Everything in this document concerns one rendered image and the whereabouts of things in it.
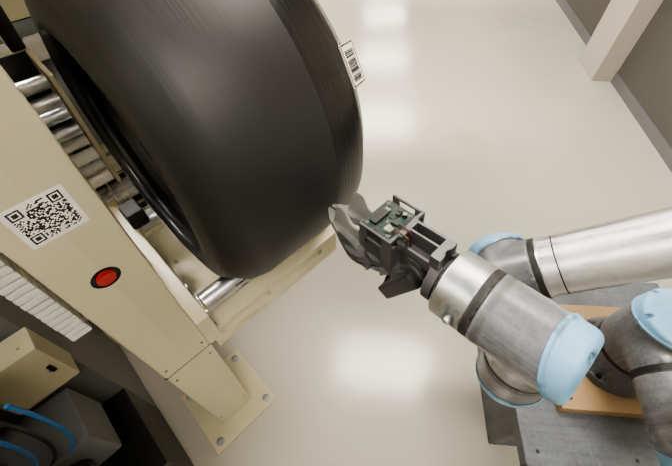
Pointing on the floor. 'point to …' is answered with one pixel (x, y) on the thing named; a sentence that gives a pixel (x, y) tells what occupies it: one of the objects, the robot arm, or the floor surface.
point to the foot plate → (220, 436)
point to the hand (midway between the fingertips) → (336, 213)
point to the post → (75, 276)
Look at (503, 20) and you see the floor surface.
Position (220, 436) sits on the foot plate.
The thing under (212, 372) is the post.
